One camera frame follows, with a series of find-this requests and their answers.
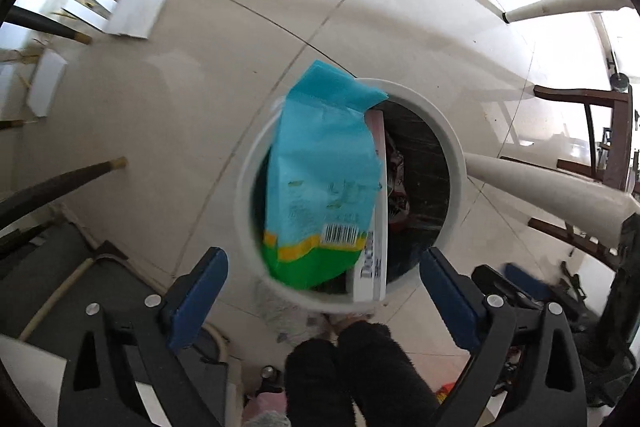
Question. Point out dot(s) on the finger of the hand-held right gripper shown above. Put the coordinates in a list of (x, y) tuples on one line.
[(527, 281)]

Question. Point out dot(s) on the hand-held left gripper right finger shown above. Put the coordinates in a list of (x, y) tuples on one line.
[(446, 302)]

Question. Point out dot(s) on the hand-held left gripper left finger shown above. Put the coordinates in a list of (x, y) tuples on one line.
[(197, 297)]

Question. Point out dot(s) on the white box with colour stripes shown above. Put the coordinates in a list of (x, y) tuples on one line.
[(371, 267)]

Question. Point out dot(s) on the white round waste bin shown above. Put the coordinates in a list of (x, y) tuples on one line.
[(320, 301)]

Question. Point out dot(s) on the teal and green snack bag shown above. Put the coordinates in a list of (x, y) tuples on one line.
[(320, 157)]

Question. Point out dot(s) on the white table leg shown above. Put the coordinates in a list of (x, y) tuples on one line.
[(565, 4), (550, 194)]

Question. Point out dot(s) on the person's black fuzzy trousers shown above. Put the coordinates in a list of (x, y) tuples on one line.
[(360, 377)]

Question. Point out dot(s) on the pink slipper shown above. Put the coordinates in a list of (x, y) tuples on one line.
[(267, 409)]

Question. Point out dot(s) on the dark grey floor mat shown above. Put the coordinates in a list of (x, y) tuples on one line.
[(65, 267)]

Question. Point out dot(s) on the dark wooden chair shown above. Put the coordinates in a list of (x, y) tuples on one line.
[(617, 132)]

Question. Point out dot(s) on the black chair leg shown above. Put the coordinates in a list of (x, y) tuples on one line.
[(35, 23), (55, 189)]

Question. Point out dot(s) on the short white board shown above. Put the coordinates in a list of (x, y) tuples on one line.
[(47, 82)]

